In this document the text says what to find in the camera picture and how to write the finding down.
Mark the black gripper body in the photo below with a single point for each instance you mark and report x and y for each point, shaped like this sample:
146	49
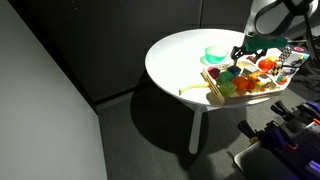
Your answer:
238	51

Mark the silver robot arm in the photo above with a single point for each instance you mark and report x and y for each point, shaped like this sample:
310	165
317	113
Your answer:
283	16

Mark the orange arch block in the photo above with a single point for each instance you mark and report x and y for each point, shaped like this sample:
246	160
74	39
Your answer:
259	80

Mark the wooden tray box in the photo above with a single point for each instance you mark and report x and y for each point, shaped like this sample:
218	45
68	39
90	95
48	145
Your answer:
240	97

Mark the blue cube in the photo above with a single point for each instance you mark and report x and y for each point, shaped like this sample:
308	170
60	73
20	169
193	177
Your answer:
234	70

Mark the green plastic bowl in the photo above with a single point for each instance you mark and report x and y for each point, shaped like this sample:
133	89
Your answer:
216	54

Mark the orange cube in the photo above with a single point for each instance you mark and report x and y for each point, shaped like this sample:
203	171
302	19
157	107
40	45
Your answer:
240	82

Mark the magenta cube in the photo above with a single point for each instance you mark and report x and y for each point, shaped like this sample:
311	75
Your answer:
213	72

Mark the orange fruit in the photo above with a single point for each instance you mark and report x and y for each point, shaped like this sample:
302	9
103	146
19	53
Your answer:
265	64

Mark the yellow-green cube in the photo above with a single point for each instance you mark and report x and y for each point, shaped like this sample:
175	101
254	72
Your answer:
228	89

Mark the yellow lemon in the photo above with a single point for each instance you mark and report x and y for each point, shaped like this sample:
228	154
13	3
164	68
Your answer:
273	58

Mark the red strawberry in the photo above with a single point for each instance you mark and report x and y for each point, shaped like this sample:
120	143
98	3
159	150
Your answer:
281	79

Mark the yellow banana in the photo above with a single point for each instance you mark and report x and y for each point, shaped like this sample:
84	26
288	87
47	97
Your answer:
193	88

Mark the black clamp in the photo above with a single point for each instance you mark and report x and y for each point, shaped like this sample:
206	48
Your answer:
283	109

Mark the white table leg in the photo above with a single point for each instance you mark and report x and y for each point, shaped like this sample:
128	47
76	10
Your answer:
195	130

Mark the black perforated board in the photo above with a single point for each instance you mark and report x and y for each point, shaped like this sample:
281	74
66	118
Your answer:
308	140

